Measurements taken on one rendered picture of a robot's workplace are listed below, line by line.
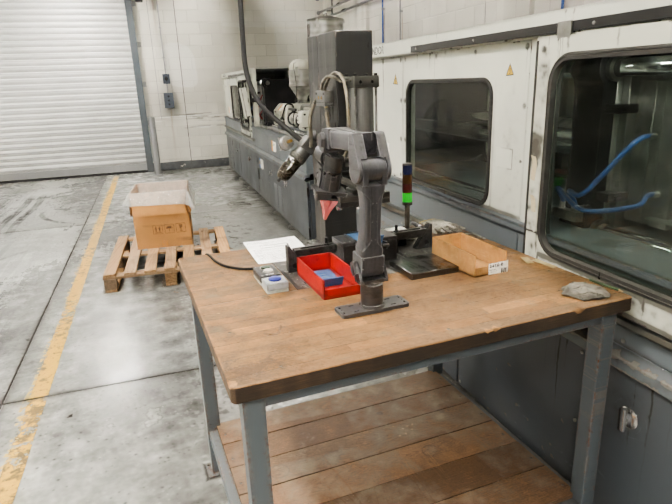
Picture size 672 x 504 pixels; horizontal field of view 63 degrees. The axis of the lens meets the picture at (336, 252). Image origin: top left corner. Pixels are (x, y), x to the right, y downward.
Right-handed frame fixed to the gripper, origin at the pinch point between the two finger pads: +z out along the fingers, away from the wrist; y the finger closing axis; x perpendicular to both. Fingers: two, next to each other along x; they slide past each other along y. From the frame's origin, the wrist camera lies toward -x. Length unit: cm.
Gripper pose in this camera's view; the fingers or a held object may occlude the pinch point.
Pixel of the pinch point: (324, 216)
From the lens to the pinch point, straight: 169.6
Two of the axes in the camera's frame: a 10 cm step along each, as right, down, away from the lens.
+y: -9.6, -0.4, -2.9
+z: -1.6, 9.0, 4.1
